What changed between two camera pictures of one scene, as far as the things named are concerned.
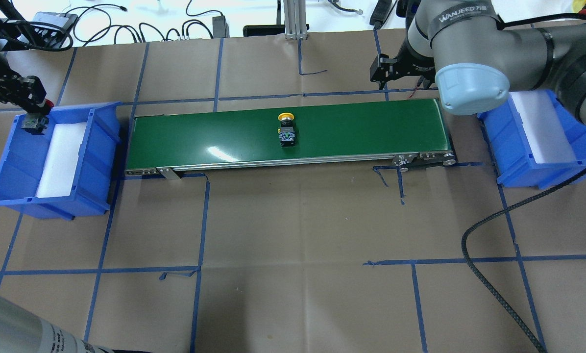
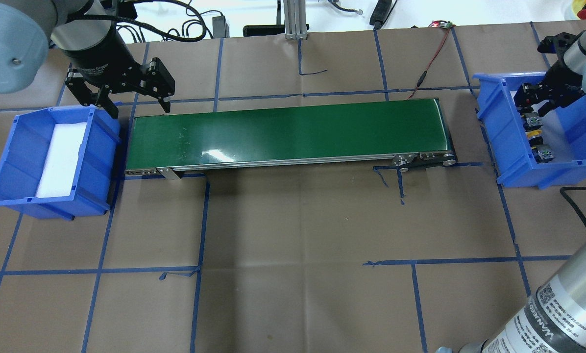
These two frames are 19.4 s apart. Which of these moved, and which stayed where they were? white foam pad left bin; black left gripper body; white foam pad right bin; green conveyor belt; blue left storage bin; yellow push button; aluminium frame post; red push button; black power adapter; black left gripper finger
Moved: yellow push button; red push button; black left gripper body; black left gripper finger
Stayed: white foam pad right bin; black power adapter; aluminium frame post; blue left storage bin; white foam pad left bin; green conveyor belt
